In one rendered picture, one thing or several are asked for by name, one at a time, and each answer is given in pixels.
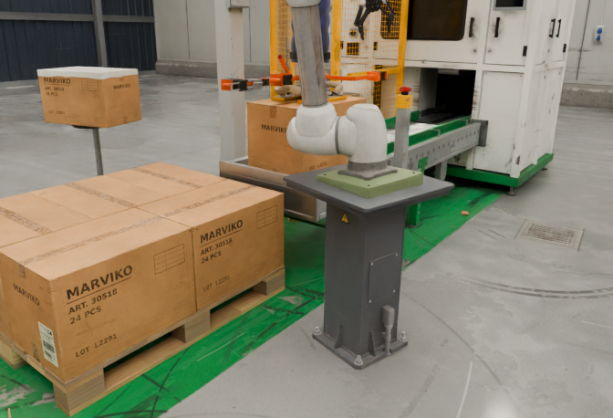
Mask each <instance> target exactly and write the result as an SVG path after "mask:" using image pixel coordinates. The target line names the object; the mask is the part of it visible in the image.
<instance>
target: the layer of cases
mask: <svg viewBox="0 0 613 418"><path fill-rule="evenodd" d="M283 265H284V193H280V192H277V191H273V190H269V189H265V188H262V187H258V186H254V185H251V184H247V183H240V182H237V181H234V180H230V179H226V178H223V177H219V176H215V175H211V174H208V173H204V172H197V171H194V170H190V169H186V168H182V167H180V166H176V165H172V164H168V163H165V162H155V163H152V164H148V165H143V166H140V167H136V168H131V169H128V170H124V171H119V172H113V173H109V174H104V175H102V176H101V175H100V176H97V177H92V178H88V179H85V180H80V181H76V182H73V183H65V184H61V185H58V186H53V187H49V188H46V189H41V190H37V191H33V192H30V193H22V194H18V195H14V196H10V197H6V198H2V199H0V331H1V332H2V333H3V334H5V335H6V336H7V337H8V338H9V339H10V340H12V341H13V342H14V343H15V344H17V345H18V346H19V347H20V348H22V349H23V350H24V351H26V352H27V353H28V354H29V355H31V356H32V357H33V358H35V359H36V360H37V361H39V362H40V363H41V364H42V365H44V366H45V367H46V368H47V369H49V370H50V371H51V372H53V373H54V374H55V375H56V376H57V377H58V378H59V379H61V380H62V381H63V382H67V381H70V380H71V379H73V378H75V377H77V376H79V375H80V374H82V373H83V372H85V371H88V370H90V369H92V368H94V367H95V366H97V365H99V364H101V363H102V362H104V361H106V360H108V359H110V358H112V357H114V356H116V355H118V354H119V353H121V352H123V351H124V350H127V349H129V348H130V347H132V346H134V345H136V344H138V343H140V342H142V341H144V340H145V339H147V338H149V337H151V336H153V335H155V334H156V333H158V332H160V331H162V330H164V329H167V328H168V327H169V326H171V325H173V324H175V323H177V322H179V321H180V320H182V319H185V318H187V317H189V316H191V314H193V313H195V312H196V311H199V310H201V309H203V308H205V307H207V306H209V305H211V304H213V303H214V302H215V301H217V300H219V299H221V298H224V297H226V296H227V295H229V294H231V293H233V292H235V291H236V290H238V289H239V288H241V287H244V286H246V285H248V284H250V283H251V282H253V281H255V280H257V279H258V278H260V277H262V276H264V275H266V274H268V273H270V272H272V271H274V270H275V269H277V268H279V267H281V266H283Z"/></svg>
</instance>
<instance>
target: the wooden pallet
mask: <svg viewBox="0 0 613 418"><path fill-rule="evenodd" d="M250 287H253V291H251V292H249V293H247V294H246V295H244V296H242V297H240V298H238V299H237V300H235V301H233V302H231V303H230V304H228V305H226V306H224V307H222V308H220V309H218V310H216V311H215V312H214V313H212V314H210V309H212V308H214V307H216V306H218V305H220V304H222V303H223V302H225V301H226V300H228V299H230V298H232V297H234V296H236V295H238V294H240V293H241V292H243V291H245V290H247V289H248V288H250ZM284 289H285V265H283V266H281V267H279V268H277V269H275V270H274V271H272V272H270V273H268V274H266V275H264V276H262V277H260V278H258V279H257V280H255V281H253V282H251V283H250V284H248V285H246V286H244V287H241V288H239V289H238V290H236V291H235V292H233V293H231V294H229V295H227V296H226V297H224V298H221V299H219V300H217V301H215V302H214V303H213V304H211V305H209V306H207V307H205V308H203V309H201V310H199V311H196V312H195V313H193V314H191V316H189V317H187V318H185V319H182V320H180V321H179V322H177V323H175V324H173V325H171V326H169V327H168V328H167V329H164V330H162V331H160V332H158V333H156V334H155V335H153V336H151V337H149V338H147V339H145V340H144V341H142V342H140V343H138V344H136V345H134V346H132V347H130V348H129V349H127V350H124V351H123V352H121V353H119V354H118V355H116V356H114V357H112V358H110V359H108V360H106V361H104V362H102V363H101V364H99V365H97V366H95V367H94V368H92V369H90V370H88V371H85V372H83V373H82V374H80V375H79V376H77V377H75V378H73V379H71V380H70V381H67V382H63V381H62V380H61V379H59V378H58V377H57V376H56V375H55V374H54V373H53V372H51V371H50V370H49V369H47V368H46V367H45V366H44V365H42V364H41V363H40V362H39V361H37V360H36V359H35V358H33V357H32V356H31V355H29V354H28V353H27V352H26V351H24V350H23V349H22V348H20V347H19V346H18V345H17V344H15V343H14V342H13V341H12V340H10V339H9V338H8V337H7V336H6V335H5V334H3V333H2V332H1V331H0V358H1V359H3V360H4V361H5V362H6V363H7V364H9V365H10V366H11V367H12V368H13V369H14V370H16V369H18V368H20V367H22V366H24V365H26V364H28V363H29V364H30V365H32V366H33V367H34V368H35V369H36V370H38V371H39V372H40V373H42V374H43V375H44V376H45V377H46V378H48V379H49V380H50V381H52V382H53V388H54V394H55V399H56V406H57V407H58V408H60V409H61V410H62V411H63V412H64V413H66V414H67V415H68V416H69V417H71V416H73V415H74V414H76V413H78V412H80V411H82V410H83V409H85V408H87V407H88V406H90V405H91V404H92V403H94V402H96V401H98V400H100V399H101V398H103V397H105V396H107V395H108V394H110V393H112V392H114V391H116V390H117V389H118V388H120V387H121V386H123V385H125V384H126V383H128V382H130V381H132V380H134V379H135V378H137V377H139V376H140V375H142V374H143V373H144V372H146V371H149V370H150V369H152V368H154V367H155V366H157V365H159V364H160V363H162V362H164V361H166V360H167V359H169V358H170V357H172V356H173V355H175V354H177V353H178V352H180V351H182V350H184V349H186V348H187V347H189V346H191V345H192V344H193V343H195V342H197V341H198V340H201V339H202V338H204V337H206V336H207V335H209V334H211V333H212V332H214V331H216V330H217V329H219V328H220V327H222V326H224V325H225V324H227V323H229V322H230V321H232V320H234V319H236V318H238V317H240V316H241V315H243V314H244V313H245V312H247V311H249V310H250V309H252V308H254V307H256V306H258V305H259V304H261V303H263V302H264V301H266V300H268V299H269V298H271V297H272V296H274V295H276V294H277V293H279V292H281V291H283V290H284ZM170 331H171V336H170V337H169V338H167V339H166V340H163V341H161V342H159V343H158V344H156V345H154V346H152V347H150V348H149V349H147V350H145V351H143V352H142V353H140V354H138V355H136V356H134V357H133V358H131V359H129V360H127V361H125V362H123V363H121V364H120V365H119V366H117V367H115V368H113V369H111V370H110V371H107V372H105V373H104V372H103V368H105V367H107V366H108V365H110V364H111V363H113V362H115V361H117V360H119V359H121V358H123V357H125V356H127V355H128V354H130V353H132V352H133V351H135V350H137V349H139V348H141V347H143V346H145V345H146V344H148V343H150V342H152V341H154V340H156V339H157V338H159V337H161V336H163V335H165V334H166V333H168V332H170Z"/></svg>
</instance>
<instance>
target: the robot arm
mask: <svg viewBox="0 0 613 418"><path fill-rule="evenodd" d="M320 1H321V0H286V2H287V4H288V5H289V6H291V12H292V20H293V28H294V36H295V43H296V56H297V64H298V72H299V79H300V88H301V96H302V104H301V105H300V106H299V108H298V109H297V111H296V117H294V118H293V119H292V120H291V121H290V122H289V124H288V127H287V131H286V136H287V140H288V143H289V144H290V146H291V147H292V148H293V149H295V150H297V151H299V152H302V153H306V154H312V155H338V154H341V155H345V156H348V167H346V168H343V169H339V170H338V174H343V175H347V176H351V177H356V178H359V179H363V180H365V181H371V180H373V179H375V178H378V177H381V176H384V175H388V174H391V173H395V172H398V168H394V167H390V165H391V160H387V128H386V123H385V120H384V118H383V115H382V113H381V111H380V110H379V108H378V107H377V106H376V105H372V104H355V105H354V106H352V107H350V108H349V109H348V110H347V115H345V116H337V113H336V111H335V108H334V106H333V105H332V104H331V103H330V102H329V101H327V84H326V75H325V65H324V55H323V45H322V35H321V25H320V15H319V5H318V4H319V3H320ZM365 1H366V3H365V4H364V5H359V6H358V13H357V16H356V19H355V22H354V26H357V27H358V32H359V33H360V38H361V39H362V40H364V32H363V25H362V24H363V23H364V21H365V20H366V18H367V16H368V15H369V14H370V12H371V13H373V12H377V11H379V10H381V11H382V12H383V13H384V14H385V15H386V16H387V28H388V32H389V33H391V29H390V26H391V25H392V19H393V17H395V16H396V15H395V13H394V11H393V10H392V8H391V6H390V4H389V0H365ZM383 3H384V4H386V6H387V8H388V9H389V11H390V12H391V15H390V14H389V13H387V12H386V11H385V10H384V9H383V8H382V7H381V6H382V4H383ZM364 7H366V10H365V13H364V14H363V16H362V17H361V15H362V12H363V9H364ZM360 17H361V18H360Z"/></svg>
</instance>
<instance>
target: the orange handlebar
mask: <svg viewBox="0 0 613 418"><path fill-rule="evenodd" d="M370 78H375V75H373V74H372V75H364V76H356V77H346V76H334V75H328V73H327V74H326V79H337V80H348V81H356V80H363V79H370ZM260 79H264V78H260ZM295 80H300V79H299V76H298V75H296V76H293V78H292V81H295ZM280 81H281V79H280V78H269V85H272V84H275V83H278V82H280ZM223 87H224V88H230V87H231V85H230V83H223Z"/></svg>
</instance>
